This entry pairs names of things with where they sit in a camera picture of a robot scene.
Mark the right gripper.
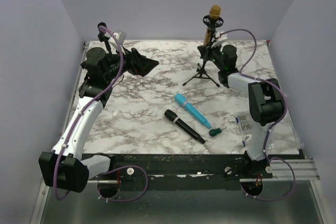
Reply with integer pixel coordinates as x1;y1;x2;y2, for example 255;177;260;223
198;40;225;71

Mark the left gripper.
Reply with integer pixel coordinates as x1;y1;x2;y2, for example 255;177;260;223
103;44;159;82

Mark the black tripod mic stand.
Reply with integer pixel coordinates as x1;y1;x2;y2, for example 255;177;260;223
182;31;220;87

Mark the gold microphone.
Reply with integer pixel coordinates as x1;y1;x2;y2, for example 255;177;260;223
203;5;224;45

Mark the blue microphone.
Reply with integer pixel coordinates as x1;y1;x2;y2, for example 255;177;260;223
174;93;212;129

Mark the black microphone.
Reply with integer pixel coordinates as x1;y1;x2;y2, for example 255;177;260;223
164;109;205;144

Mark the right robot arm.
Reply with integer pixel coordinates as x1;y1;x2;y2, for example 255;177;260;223
197;45;285;178

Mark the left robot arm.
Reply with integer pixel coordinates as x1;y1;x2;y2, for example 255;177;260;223
38;47;159;193

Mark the clear plastic screw box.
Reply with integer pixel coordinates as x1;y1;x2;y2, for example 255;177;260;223
235;111;253;147

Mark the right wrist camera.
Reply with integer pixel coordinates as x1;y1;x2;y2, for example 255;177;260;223
211;30;228;48

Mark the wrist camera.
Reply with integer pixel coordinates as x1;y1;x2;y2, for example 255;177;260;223
106;30;127;50
211;30;228;48

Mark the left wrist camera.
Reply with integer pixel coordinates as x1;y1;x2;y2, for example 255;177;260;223
106;30;127;50

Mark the green handled screwdriver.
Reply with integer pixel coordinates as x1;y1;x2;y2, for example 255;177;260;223
208;127;226;137

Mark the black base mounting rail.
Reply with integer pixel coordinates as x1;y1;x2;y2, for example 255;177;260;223
86;153;274;192

